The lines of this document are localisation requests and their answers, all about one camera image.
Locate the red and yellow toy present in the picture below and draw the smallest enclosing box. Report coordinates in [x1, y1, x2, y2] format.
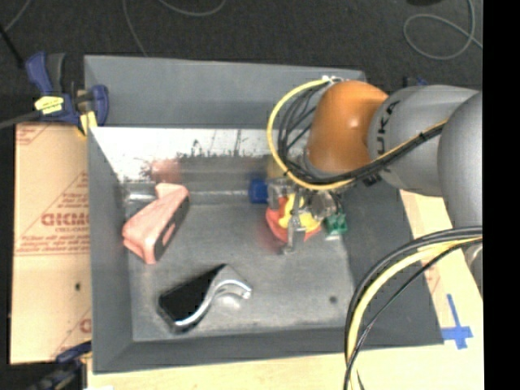
[265, 193, 323, 244]

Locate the grey metal bin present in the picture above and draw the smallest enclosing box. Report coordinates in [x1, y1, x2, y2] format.
[83, 54, 444, 372]

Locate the small blue cylinder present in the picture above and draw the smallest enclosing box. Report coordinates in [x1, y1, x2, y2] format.
[248, 178, 270, 205]

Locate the black and silver wedge tool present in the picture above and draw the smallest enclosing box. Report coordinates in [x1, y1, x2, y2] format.
[157, 262, 254, 333]

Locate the pink and black stapler-shaped tool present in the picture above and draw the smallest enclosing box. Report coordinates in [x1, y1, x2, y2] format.
[121, 182, 191, 266]

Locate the brown cardboard board red print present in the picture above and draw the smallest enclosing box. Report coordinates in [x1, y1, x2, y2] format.
[8, 120, 93, 365]

